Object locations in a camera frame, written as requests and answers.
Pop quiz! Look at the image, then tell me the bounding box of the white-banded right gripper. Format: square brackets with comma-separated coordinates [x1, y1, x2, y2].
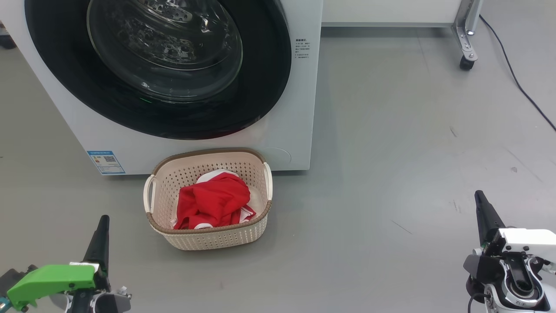
[464, 190, 556, 287]

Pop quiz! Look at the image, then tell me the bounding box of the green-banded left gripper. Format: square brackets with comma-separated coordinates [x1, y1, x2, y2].
[7, 215, 110, 312]

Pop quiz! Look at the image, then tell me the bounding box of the red garment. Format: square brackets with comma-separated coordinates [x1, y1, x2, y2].
[173, 170, 257, 230]

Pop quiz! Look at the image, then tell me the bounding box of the washing machine glass door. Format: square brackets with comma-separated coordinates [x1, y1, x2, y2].
[25, 0, 292, 140]

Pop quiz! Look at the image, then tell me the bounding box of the cream perforated laundry basket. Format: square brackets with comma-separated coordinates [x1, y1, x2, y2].
[143, 148, 273, 251]

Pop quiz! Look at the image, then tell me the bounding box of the white washing machine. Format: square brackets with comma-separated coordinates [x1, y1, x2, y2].
[0, 0, 324, 176]

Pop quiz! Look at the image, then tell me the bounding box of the stainless steel washing machine drum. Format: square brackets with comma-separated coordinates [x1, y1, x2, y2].
[87, 0, 243, 104]

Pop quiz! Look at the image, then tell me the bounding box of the blue energy label sticker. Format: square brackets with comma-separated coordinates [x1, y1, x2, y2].
[87, 150, 126, 175]

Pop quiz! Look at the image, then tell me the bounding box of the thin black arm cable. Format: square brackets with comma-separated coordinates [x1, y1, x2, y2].
[467, 292, 490, 313]

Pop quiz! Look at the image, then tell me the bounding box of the black floor cable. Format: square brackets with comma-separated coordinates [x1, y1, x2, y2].
[479, 14, 556, 132]

